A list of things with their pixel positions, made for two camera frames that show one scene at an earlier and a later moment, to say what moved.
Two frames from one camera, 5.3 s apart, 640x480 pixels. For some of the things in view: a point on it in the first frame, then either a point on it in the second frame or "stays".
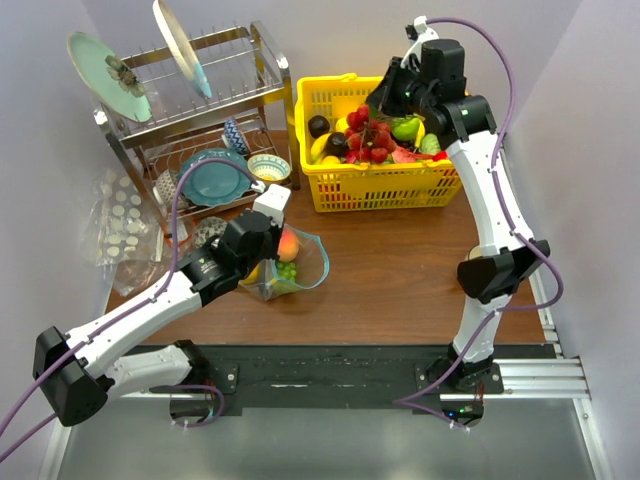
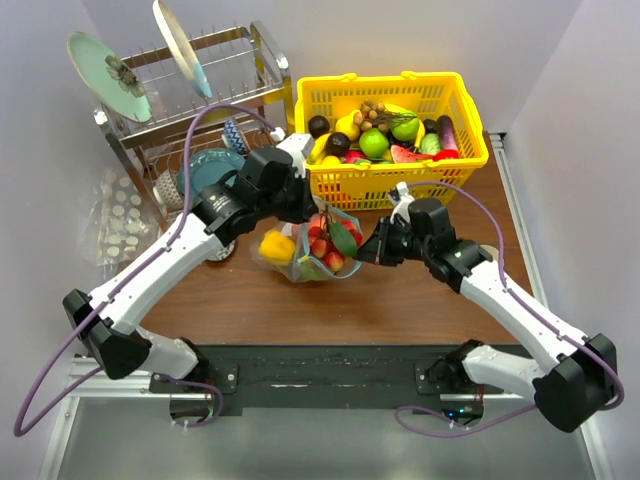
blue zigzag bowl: x=233 y=136 stays
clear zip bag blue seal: x=312 y=265 → x=322 y=248
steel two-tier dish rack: x=198 y=160 stays
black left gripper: x=275 y=231 → x=307 y=206
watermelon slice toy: x=402 y=155 stays
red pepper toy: x=442 y=155 stays
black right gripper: x=383 y=99 → x=376 y=250
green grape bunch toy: x=286 y=271 → x=309 y=271
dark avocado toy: x=318 y=125 stays
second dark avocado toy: x=337 y=144 stays
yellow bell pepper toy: x=253 y=276 → x=277 y=248
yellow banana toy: x=317 y=147 stays
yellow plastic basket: x=348 y=187 stays
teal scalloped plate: x=215 y=183 stays
